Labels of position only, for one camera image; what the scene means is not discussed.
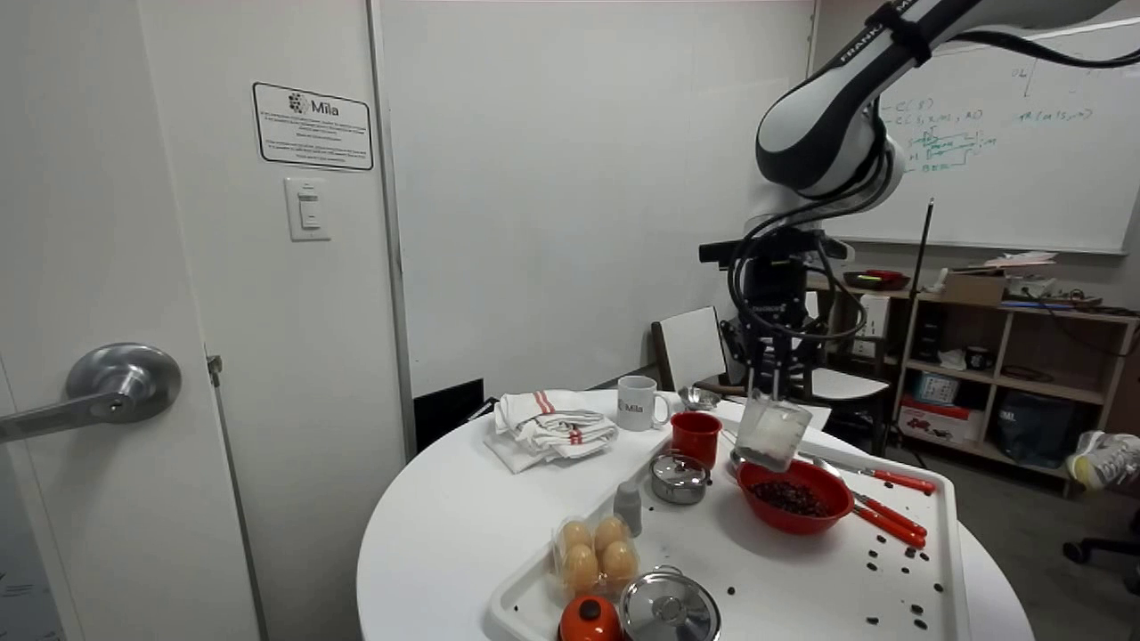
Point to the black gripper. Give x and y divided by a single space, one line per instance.
776 304

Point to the clear plastic test tube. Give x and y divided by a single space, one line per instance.
772 434

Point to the red bowl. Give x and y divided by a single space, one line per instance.
836 513

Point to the white-backed chair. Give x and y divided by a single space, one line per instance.
693 346

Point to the red cup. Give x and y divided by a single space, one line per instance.
697 440

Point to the dark coffee beans heap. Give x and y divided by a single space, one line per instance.
790 497

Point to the white mug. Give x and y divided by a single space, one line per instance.
637 405

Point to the small steel pot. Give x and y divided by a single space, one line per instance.
677 484

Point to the white and red box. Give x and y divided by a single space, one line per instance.
941 422

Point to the white salt shaker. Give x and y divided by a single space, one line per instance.
627 512

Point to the black tripod pole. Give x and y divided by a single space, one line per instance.
923 250

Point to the white plastic tray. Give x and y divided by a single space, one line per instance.
734 571

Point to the small cardboard box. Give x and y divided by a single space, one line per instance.
973 290

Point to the wooden shelf unit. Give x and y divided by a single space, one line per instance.
1001 359

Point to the white red-striped towel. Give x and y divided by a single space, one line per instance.
522 429

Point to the black bag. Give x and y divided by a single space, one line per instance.
1036 429

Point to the orange round lid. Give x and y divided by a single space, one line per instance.
588 620

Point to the black box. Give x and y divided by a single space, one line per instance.
450 410

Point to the whiteboard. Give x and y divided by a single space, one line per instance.
1044 200

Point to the white sneaker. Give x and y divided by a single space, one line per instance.
1107 456

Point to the black office chair base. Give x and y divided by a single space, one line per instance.
1109 550

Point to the white light switch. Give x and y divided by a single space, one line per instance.
308 210

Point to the white wall sign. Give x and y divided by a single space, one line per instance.
310 127

